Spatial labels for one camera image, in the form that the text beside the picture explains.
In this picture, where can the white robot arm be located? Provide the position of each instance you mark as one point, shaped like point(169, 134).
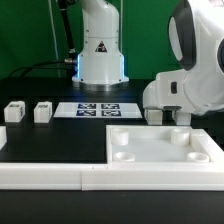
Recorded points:
point(196, 37)

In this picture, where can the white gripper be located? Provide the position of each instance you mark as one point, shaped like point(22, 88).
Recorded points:
point(169, 90)

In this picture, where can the white marker sheet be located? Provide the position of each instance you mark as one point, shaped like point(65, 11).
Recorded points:
point(97, 110)

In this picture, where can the white square table top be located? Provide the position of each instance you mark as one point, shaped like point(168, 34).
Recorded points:
point(169, 144)

